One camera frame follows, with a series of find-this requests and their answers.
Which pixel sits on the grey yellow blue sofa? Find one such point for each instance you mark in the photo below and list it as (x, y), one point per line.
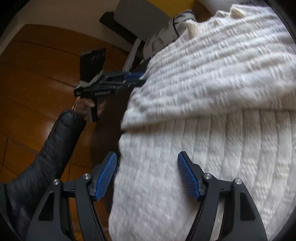
(138, 16)

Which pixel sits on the person's left forearm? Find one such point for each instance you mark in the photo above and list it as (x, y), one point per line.
(46, 157)

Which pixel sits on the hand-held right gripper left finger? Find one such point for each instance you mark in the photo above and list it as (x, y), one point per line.
(105, 178)

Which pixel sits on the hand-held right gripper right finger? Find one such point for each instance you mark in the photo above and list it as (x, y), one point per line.
(188, 178)

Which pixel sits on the black upright board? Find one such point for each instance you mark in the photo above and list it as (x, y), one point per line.
(113, 22)

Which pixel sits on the white knit sweater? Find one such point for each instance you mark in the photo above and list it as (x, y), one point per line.
(208, 69)

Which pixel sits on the triangle pattern pillow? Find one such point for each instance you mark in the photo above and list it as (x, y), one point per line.
(168, 32)

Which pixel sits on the person's left hand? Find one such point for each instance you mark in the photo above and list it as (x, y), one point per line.
(82, 104)

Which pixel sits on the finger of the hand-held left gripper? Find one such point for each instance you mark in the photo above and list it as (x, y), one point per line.
(136, 83)
(134, 76)

